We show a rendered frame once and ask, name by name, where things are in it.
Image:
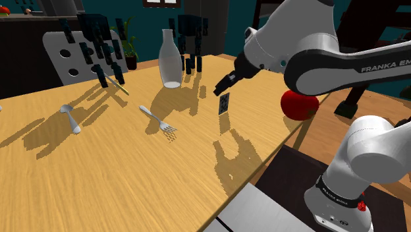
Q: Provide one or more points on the dark robot stand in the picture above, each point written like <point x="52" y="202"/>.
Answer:
<point x="289" y="180"/>

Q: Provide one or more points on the silver spoon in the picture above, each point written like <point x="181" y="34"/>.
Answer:
<point x="71" y="119"/>

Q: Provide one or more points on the dark counter cabinet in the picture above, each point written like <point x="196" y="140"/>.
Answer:
<point x="22" y="54"/>

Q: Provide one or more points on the silver fork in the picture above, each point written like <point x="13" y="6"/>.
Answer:
<point x="154" y="117"/>

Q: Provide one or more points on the clear glass bottle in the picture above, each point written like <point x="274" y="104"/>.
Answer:
<point x="170" y="61"/>

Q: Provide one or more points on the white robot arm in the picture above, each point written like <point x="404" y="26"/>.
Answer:
<point x="369" y="151"/>

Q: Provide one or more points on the window with brown frame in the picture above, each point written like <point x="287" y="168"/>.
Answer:
<point x="160" y="3"/>

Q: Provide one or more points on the dark dotted flat rectangle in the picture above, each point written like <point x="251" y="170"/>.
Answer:
<point x="224" y="103"/>

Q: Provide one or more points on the green potted plant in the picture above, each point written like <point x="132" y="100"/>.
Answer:
<point x="130" y="48"/>

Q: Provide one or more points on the dark teal blocky object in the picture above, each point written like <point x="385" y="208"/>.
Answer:
<point x="96" y="32"/>
<point x="189" y="27"/>

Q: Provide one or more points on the red tomato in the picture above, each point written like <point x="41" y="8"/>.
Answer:
<point x="298" y="106"/>

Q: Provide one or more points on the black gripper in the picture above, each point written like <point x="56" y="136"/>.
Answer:
<point x="245" y="66"/>

